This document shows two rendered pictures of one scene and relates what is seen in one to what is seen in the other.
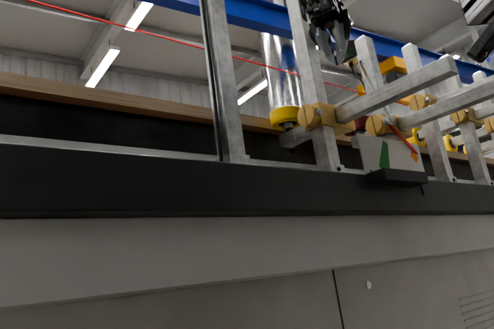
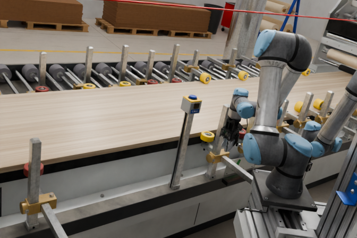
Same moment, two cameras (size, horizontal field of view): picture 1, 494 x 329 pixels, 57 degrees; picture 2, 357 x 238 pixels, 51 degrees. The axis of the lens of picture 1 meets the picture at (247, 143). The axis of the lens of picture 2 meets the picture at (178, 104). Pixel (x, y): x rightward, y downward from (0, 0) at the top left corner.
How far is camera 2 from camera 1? 1.66 m
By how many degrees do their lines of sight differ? 40
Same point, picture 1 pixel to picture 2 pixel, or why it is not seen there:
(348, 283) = not seen: hidden behind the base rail
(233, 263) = (164, 211)
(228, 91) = (179, 166)
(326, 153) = (210, 171)
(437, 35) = not seen: outside the picture
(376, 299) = not seen: hidden behind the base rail
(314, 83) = (217, 147)
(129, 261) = (137, 217)
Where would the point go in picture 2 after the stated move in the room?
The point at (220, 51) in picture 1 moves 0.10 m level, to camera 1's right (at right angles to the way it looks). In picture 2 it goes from (181, 153) to (201, 157)
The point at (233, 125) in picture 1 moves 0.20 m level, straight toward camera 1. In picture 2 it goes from (177, 177) to (174, 200)
